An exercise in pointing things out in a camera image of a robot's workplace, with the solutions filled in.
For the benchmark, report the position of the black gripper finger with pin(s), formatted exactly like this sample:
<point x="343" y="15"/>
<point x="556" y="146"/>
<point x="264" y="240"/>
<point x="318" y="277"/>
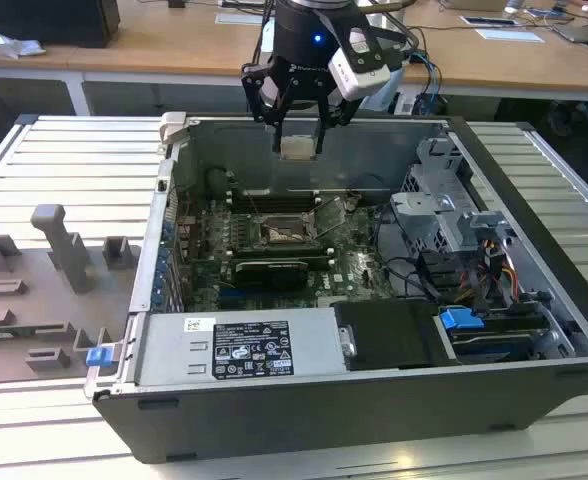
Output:
<point x="336" y="112"/>
<point x="254" y="90"/>

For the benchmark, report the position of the silver square CPU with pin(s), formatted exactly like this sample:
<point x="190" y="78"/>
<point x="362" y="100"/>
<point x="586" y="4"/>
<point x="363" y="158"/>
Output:
<point x="299" y="148"/>

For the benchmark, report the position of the black RAM slot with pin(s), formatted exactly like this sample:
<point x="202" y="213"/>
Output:
<point x="274" y="200"/>
<point x="284" y="246"/>
<point x="274" y="195"/>
<point x="284" y="259"/>
<point x="274" y="204"/>
<point x="284" y="250"/>
<point x="274" y="209"/>
<point x="284" y="254"/>

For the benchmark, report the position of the CPU socket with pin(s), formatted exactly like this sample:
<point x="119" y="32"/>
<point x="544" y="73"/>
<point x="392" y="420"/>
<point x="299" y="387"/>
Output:
<point x="279" y="222"/>

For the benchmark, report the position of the wooden desk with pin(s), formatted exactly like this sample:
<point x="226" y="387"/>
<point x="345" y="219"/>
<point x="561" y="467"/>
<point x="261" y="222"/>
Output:
<point x="174" y="40"/>

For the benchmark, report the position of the grey metal drive cage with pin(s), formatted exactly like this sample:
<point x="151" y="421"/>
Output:
<point x="424" y="210"/>

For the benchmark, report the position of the green motherboard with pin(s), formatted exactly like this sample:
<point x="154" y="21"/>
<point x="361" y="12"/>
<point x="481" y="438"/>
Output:
<point x="354" y="272"/>

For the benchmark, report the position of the black graphics card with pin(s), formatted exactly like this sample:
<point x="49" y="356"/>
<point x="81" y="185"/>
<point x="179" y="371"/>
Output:
<point x="269" y="275"/>

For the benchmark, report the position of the flat tablet device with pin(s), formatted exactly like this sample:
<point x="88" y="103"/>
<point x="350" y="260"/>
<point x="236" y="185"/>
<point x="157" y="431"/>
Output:
<point x="489" y="20"/>

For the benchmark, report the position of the white paper sheet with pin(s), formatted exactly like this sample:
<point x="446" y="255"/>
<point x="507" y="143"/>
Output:
<point x="509" y="35"/>

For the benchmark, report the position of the black box on desk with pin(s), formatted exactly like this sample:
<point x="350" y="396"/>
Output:
<point x="49" y="20"/>

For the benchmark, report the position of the black plastic shroud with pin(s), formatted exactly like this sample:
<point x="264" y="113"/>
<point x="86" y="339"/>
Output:
<point x="394" y="335"/>

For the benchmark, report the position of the hard disk in blue carrier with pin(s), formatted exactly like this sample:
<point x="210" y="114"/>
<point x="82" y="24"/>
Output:
<point x="461" y="318"/>

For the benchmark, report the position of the crumpled white paper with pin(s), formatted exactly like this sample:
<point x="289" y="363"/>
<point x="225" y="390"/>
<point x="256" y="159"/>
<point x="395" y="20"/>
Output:
<point x="16" y="46"/>

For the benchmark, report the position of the grey laptop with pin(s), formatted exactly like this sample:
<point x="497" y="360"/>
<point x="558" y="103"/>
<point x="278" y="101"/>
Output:
<point x="586" y="31"/>

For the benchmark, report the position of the silver power supply unit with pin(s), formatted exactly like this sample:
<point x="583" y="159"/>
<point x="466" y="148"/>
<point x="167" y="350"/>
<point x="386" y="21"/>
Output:
<point x="174" y="350"/>

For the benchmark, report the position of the black open PC case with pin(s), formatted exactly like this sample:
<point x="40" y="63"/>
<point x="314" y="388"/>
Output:
<point x="324" y="415"/>

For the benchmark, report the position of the blue plastic case latch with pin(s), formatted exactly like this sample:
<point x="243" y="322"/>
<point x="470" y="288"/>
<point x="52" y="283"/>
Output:
<point x="98" y="357"/>

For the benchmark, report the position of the grey parts rack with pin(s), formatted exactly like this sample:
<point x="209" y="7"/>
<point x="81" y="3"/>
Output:
<point x="24" y="300"/>

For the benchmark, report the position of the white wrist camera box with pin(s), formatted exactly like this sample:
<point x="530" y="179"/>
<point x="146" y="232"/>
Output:
<point x="359" y="80"/>

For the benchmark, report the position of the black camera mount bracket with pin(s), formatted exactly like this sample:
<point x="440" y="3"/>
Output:
<point x="371" y="47"/>

